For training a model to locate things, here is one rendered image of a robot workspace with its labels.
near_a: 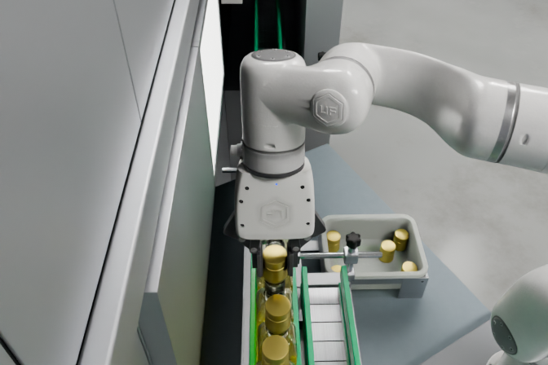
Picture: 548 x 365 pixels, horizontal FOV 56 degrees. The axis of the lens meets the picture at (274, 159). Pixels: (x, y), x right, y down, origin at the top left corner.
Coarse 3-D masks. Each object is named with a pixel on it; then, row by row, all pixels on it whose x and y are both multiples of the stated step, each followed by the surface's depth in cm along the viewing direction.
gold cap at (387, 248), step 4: (384, 240) 119; (388, 240) 119; (384, 244) 119; (388, 244) 119; (392, 244) 119; (380, 248) 119; (384, 248) 118; (388, 248) 118; (392, 248) 118; (384, 252) 118; (388, 252) 117; (392, 252) 118; (384, 256) 119; (388, 256) 118; (392, 256) 119; (380, 260) 120; (384, 260) 120; (388, 260) 119; (392, 260) 121
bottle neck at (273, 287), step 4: (264, 280) 74; (284, 280) 73; (264, 284) 74; (268, 284) 73; (272, 284) 73; (276, 284) 73; (280, 284) 73; (284, 284) 74; (264, 288) 75; (268, 288) 74; (272, 288) 73; (276, 288) 73; (280, 288) 73; (284, 288) 74; (268, 292) 74; (272, 292) 74; (276, 292) 74; (280, 292) 74; (284, 292) 76; (268, 296) 75
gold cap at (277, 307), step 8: (272, 296) 69; (280, 296) 69; (272, 304) 68; (280, 304) 68; (288, 304) 68; (272, 312) 67; (280, 312) 67; (288, 312) 67; (272, 320) 68; (280, 320) 68; (288, 320) 69; (272, 328) 69; (280, 328) 69; (288, 328) 70
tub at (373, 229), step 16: (336, 224) 122; (352, 224) 122; (368, 224) 122; (384, 224) 122; (400, 224) 123; (416, 224) 120; (368, 240) 125; (416, 240) 116; (400, 256) 122; (416, 256) 116; (368, 272) 110; (384, 272) 110; (400, 272) 110; (416, 272) 110
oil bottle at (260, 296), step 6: (288, 288) 79; (258, 294) 78; (264, 294) 77; (288, 294) 78; (258, 300) 78; (264, 300) 77; (258, 306) 77; (264, 306) 76; (258, 312) 76; (264, 312) 76; (258, 318) 77; (264, 318) 76; (258, 324) 77
